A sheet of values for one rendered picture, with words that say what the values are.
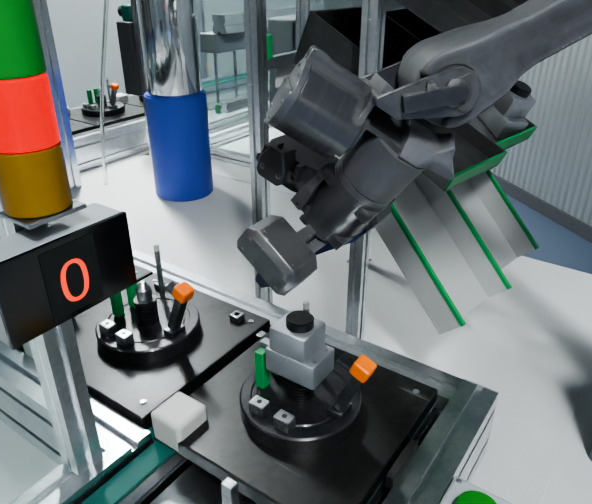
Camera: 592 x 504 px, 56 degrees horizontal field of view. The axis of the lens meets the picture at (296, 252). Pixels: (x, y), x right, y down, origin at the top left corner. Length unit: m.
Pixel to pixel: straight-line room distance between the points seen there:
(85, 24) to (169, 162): 2.93
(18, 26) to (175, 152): 1.06
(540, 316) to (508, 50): 0.72
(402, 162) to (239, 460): 0.35
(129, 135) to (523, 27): 1.57
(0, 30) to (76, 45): 3.93
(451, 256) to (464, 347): 0.20
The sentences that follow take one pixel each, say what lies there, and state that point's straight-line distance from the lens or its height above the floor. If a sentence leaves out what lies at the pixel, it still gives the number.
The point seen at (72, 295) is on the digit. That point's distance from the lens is 0.49.
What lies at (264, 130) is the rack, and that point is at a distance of 0.80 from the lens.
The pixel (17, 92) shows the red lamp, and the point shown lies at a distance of 0.43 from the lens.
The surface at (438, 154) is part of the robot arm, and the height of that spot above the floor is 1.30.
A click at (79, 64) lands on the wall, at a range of 4.37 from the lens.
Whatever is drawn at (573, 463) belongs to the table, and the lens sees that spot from 0.84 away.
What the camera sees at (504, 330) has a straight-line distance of 1.04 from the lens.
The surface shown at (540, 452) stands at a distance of 0.84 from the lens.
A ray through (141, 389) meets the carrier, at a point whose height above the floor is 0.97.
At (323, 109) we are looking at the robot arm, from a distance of 0.42.
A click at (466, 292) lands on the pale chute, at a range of 0.84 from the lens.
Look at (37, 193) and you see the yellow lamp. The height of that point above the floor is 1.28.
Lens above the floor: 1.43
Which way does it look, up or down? 28 degrees down
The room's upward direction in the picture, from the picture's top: straight up
